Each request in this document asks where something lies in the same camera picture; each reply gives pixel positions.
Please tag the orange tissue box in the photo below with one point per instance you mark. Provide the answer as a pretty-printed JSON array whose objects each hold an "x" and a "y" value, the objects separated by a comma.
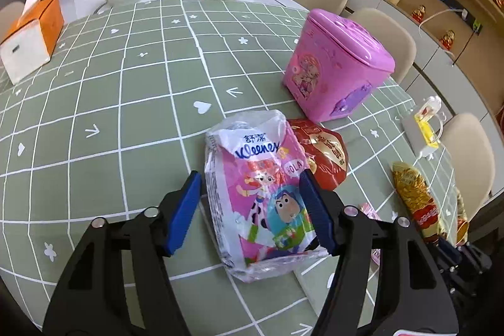
[{"x": 31, "y": 33}]

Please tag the white lower cabinet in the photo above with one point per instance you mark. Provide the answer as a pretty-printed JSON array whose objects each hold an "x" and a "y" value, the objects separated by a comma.
[{"x": 425, "y": 56}]

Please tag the golden snack packet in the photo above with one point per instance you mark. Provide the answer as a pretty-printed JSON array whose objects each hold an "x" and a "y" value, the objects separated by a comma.
[{"x": 417, "y": 194}]

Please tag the small brown snack packet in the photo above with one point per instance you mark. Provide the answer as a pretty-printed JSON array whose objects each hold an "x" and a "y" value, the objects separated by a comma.
[{"x": 461, "y": 218}]

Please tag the red snack packet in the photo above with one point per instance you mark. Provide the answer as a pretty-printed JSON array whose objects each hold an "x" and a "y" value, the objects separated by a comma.
[{"x": 323, "y": 151}]

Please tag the clear packet with yellow item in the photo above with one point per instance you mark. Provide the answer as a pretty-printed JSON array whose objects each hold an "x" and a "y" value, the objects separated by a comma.
[{"x": 425, "y": 127}]

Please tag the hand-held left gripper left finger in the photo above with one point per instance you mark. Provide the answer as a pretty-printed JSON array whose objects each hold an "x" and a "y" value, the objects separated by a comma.
[{"x": 183, "y": 214}]

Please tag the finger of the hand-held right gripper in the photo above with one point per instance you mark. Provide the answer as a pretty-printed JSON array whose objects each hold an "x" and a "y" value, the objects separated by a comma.
[{"x": 449, "y": 251}]

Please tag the pink candy wrapper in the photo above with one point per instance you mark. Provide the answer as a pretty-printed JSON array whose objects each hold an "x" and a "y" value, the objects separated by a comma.
[{"x": 368, "y": 212}]

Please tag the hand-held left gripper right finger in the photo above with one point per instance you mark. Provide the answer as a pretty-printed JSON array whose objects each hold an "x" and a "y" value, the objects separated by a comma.
[{"x": 319, "y": 214}]

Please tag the small red figurine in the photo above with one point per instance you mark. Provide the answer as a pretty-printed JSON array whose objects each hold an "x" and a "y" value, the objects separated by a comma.
[
  {"x": 419, "y": 14},
  {"x": 447, "y": 39}
]

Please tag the cartoon print tissue pack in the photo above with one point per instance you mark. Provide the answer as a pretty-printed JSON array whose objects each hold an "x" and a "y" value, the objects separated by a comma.
[{"x": 256, "y": 194}]

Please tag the green checkered tablecloth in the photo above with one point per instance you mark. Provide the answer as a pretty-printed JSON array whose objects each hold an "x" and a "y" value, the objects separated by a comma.
[{"x": 118, "y": 103}]

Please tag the pink plastic lidded box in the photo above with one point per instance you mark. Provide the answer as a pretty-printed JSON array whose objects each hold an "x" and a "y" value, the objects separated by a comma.
[{"x": 334, "y": 64}]

